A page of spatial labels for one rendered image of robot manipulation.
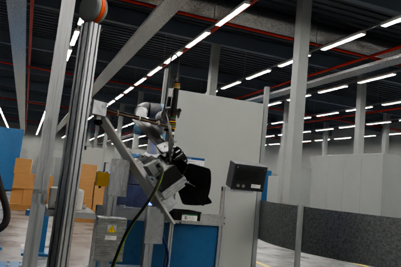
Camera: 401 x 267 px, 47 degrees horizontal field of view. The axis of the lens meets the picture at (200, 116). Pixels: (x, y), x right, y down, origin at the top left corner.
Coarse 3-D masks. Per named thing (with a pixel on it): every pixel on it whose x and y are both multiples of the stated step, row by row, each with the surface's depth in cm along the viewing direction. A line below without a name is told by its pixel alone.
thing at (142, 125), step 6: (138, 126) 268; (144, 126) 273; (150, 126) 279; (144, 132) 268; (150, 132) 272; (156, 132) 278; (150, 138) 268; (156, 138) 272; (162, 138) 277; (156, 144) 268
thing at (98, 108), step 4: (92, 100) 227; (96, 100) 228; (92, 104) 227; (96, 104) 228; (100, 104) 230; (104, 104) 232; (92, 108) 226; (96, 108) 228; (100, 108) 230; (104, 108) 232; (92, 112) 226; (96, 112) 228; (100, 112) 230; (104, 112) 232; (104, 116) 233
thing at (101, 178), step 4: (96, 172) 302; (100, 172) 295; (104, 172) 296; (96, 176) 299; (100, 176) 294; (104, 176) 295; (108, 176) 296; (96, 180) 296; (100, 180) 294; (104, 180) 295; (108, 180) 296; (96, 184) 293; (100, 184) 294; (104, 184) 295
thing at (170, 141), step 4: (168, 120) 250; (168, 124) 245; (168, 128) 240; (168, 132) 239; (168, 136) 239; (172, 136) 259; (168, 140) 240; (172, 140) 258; (168, 144) 239; (172, 144) 259; (168, 148) 242; (168, 152) 248
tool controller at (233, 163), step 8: (232, 160) 333; (232, 168) 328; (240, 168) 325; (248, 168) 327; (256, 168) 329; (264, 168) 331; (232, 176) 326; (240, 176) 326; (248, 176) 328; (256, 176) 330; (264, 176) 332; (232, 184) 326; (240, 184) 327; (248, 184) 329; (256, 184) 331
